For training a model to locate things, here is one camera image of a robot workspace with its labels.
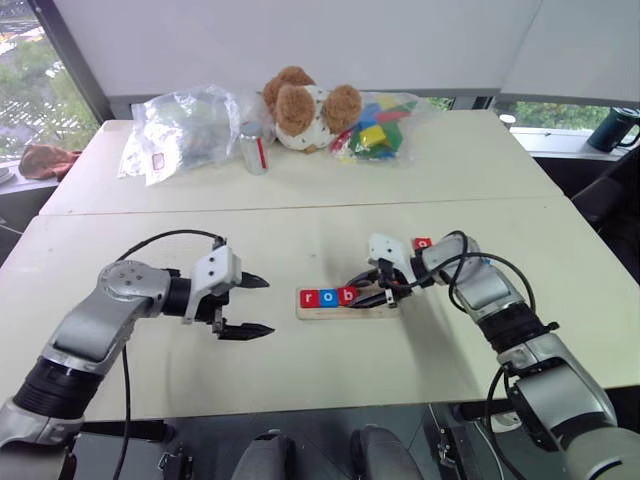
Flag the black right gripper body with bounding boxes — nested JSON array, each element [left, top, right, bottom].
[[377, 258, 415, 308]]

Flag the silver can red label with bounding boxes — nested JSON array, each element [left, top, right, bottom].
[[238, 120, 272, 176]]

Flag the dark rounded grey shape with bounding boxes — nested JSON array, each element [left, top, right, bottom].
[[233, 429, 297, 480], [348, 424, 426, 480]]

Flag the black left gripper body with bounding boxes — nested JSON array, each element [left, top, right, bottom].
[[191, 271, 248, 333]]

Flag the bag of colourful blocks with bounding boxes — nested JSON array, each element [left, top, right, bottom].
[[328, 91, 432, 169]]

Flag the clear plastic bag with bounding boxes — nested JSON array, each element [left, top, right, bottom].
[[117, 83, 242, 188]]

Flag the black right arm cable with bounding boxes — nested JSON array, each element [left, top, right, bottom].
[[405, 230, 537, 314]]

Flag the reddish brown cloth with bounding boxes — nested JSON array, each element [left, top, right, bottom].
[[19, 143, 82, 182]]

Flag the brown white plush toy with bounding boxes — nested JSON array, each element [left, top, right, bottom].
[[261, 65, 364, 154]]

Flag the wooden letter tray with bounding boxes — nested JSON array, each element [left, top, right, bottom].
[[295, 286, 402, 322]]

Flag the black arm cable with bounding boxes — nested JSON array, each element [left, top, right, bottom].
[[405, 230, 537, 314], [113, 229, 227, 480]]

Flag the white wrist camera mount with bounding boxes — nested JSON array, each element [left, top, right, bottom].
[[367, 232, 417, 284], [181, 245, 244, 325]]

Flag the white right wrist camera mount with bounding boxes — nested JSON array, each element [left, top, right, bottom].
[[367, 232, 417, 284]]

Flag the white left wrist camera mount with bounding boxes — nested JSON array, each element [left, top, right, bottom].
[[181, 245, 244, 325]]

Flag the black chair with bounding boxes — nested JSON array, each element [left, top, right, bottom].
[[571, 144, 640, 286]]

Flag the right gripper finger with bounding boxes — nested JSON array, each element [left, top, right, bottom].
[[347, 268, 383, 291], [349, 291, 397, 310]]

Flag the black table clamp bar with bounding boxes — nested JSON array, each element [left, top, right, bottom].
[[74, 418, 176, 443]]

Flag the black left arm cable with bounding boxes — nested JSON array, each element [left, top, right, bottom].
[[113, 229, 227, 480]]

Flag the dark green mug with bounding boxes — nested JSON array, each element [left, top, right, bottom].
[[586, 105, 640, 153]]

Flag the black shoulder cable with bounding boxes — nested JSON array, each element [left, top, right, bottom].
[[485, 363, 531, 480]]

